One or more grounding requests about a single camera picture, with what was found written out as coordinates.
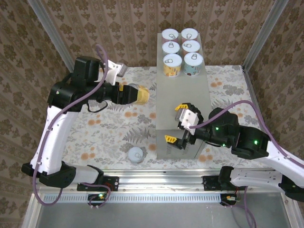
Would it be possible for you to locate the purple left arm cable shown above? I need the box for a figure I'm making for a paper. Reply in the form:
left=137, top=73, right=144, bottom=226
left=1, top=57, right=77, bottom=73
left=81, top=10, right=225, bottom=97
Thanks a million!
left=32, top=44, right=109, bottom=207

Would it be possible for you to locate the floral print tablecloth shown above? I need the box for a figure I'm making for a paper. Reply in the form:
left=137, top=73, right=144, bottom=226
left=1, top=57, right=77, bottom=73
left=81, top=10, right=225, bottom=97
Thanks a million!
left=63, top=64, right=274, bottom=171

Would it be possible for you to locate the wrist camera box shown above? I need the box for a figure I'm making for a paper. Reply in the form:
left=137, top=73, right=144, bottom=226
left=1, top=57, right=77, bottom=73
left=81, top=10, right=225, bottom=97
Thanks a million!
left=174, top=108, right=200, bottom=131
left=104, top=59, right=128, bottom=84

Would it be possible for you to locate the pink fruit print can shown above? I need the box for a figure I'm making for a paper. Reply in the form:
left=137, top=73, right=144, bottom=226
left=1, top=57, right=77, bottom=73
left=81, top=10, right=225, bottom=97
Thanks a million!
left=180, top=28, right=199, bottom=43
left=161, top=28, right=179, bottom=43

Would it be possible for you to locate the purple board cable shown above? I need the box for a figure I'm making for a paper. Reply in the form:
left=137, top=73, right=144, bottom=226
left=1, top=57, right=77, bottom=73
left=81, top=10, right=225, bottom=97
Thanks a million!
left=88, top=186, right=112, bottom=210
left=223, top=186, right=257, bottom=228

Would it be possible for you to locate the yellow print can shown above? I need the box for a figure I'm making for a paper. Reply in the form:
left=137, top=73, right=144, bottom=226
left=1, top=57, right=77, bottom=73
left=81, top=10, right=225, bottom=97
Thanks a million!
left=129, top=83, right=150, bottom=106
left=162, top=53, right=183, bottom=78

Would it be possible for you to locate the slotted white cable duct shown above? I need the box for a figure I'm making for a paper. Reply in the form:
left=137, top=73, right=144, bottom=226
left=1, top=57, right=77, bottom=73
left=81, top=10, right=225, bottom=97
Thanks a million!
left=41, top=191, right=224, bottom=203

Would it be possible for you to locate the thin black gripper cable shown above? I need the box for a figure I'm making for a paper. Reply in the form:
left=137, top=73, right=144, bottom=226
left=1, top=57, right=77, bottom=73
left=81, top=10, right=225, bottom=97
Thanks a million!
left=86, top=99, right=109, bottom=113

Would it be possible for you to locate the teal brown print can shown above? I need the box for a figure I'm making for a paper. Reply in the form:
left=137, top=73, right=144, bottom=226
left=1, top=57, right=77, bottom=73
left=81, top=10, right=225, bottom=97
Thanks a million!
left=161, top=40, right=181, bottom=57
left=183, top=51, right=204, bottom=76

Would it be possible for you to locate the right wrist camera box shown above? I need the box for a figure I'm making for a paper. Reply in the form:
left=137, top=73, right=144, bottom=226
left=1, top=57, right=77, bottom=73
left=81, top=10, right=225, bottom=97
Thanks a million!
left=174, top=108, right=200, bottom=131

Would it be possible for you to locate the salmon pink can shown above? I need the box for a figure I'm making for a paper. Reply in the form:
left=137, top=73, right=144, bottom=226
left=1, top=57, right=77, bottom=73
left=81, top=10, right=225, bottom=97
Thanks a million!
left=181, top=39, right=200, bottom=55

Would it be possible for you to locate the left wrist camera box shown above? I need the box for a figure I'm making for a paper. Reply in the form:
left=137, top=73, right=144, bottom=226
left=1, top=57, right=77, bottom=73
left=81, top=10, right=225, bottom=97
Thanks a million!
left=104, top=59, right=128, bottom=84

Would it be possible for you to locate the aluminium frame post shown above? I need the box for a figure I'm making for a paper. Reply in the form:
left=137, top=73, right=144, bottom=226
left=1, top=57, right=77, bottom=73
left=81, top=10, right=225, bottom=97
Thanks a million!
left=241, top=0, right=290, bottom=71
left=26, top=0, right=79, bottom=74

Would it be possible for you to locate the grey metal cabinet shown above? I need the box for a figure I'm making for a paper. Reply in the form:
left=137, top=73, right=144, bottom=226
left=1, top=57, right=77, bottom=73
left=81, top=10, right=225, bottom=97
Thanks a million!
left=156, top=32, right=211, bottom=160

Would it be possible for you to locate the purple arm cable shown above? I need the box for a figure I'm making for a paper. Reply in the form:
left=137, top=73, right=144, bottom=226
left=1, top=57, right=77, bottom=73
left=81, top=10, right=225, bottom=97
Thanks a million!
left=189, top=99, right=304, bottom=167
left=32, top=44, right=109, bottom=207

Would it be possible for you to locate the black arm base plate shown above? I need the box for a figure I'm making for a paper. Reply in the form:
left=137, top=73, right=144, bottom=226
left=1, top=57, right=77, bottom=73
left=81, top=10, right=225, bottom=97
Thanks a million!
left=76, top=175, right=120, bottom=192
left=202, top=175, right=223, bottom=190

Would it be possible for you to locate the small controller board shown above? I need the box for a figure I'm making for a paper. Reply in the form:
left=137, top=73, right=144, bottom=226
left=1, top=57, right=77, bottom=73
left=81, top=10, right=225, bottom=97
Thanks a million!
left=220, top=193, right=241, bottom=206
left=87, top=192, right=107, bottom=205

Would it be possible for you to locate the silver lid food can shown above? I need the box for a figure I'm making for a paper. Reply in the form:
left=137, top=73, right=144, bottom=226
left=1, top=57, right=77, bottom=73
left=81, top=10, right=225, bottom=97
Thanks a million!
left=127, top=146, right=144, bottom=166

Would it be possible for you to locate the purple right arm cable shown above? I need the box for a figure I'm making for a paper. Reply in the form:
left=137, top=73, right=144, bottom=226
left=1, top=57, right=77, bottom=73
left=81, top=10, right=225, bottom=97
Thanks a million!
left=189, top=99, right=304, bottom=167

